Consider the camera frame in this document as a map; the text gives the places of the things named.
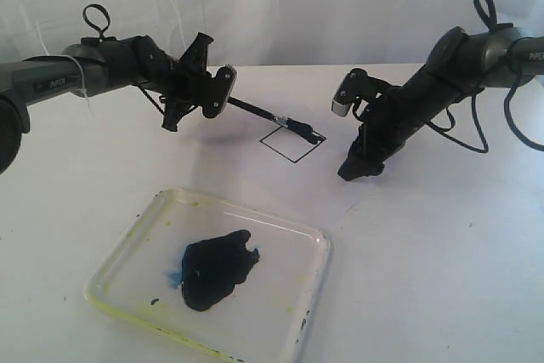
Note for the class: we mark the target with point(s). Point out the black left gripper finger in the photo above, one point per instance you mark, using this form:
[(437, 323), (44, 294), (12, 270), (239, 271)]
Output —
[(196, 55), (174, 111)]

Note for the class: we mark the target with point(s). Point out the clear plastic paint tray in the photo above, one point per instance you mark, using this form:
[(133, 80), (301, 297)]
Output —
[(264, 319)]

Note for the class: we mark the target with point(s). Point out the black paintbrush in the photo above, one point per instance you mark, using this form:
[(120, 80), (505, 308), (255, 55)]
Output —
[(302, 129)]

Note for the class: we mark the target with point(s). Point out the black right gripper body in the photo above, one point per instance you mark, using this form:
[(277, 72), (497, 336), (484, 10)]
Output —
[(387, 123)]

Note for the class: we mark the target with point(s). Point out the dark blue paint blob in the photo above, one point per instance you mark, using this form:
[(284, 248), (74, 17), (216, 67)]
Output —
[(212, 268)]

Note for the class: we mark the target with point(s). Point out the white paper with square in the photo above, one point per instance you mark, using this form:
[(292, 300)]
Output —
[(300, 177)]

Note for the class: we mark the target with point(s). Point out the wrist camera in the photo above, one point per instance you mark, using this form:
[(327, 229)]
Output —
[(357, 86), (217, 91)]

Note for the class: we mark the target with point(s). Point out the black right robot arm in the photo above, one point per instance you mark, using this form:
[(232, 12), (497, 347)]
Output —
[(459, 66)]

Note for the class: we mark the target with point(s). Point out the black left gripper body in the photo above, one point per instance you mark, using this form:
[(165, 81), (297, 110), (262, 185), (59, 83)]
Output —
[(184, 81)]

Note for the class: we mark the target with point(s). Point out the white backdrop curtain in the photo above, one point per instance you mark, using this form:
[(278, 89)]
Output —
[(261, 32)]

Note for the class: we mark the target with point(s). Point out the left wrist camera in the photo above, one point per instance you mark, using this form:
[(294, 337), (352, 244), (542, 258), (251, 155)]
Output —
[(217, 91)]

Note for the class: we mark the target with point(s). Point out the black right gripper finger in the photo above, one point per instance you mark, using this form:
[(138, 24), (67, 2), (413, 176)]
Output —
[(355, 166), (377, 168)]

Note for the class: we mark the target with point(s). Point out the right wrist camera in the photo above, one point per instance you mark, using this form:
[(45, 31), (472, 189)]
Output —
[(357, 86)]

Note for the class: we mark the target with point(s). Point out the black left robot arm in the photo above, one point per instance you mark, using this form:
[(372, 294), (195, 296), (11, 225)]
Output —
[(96, 66)]

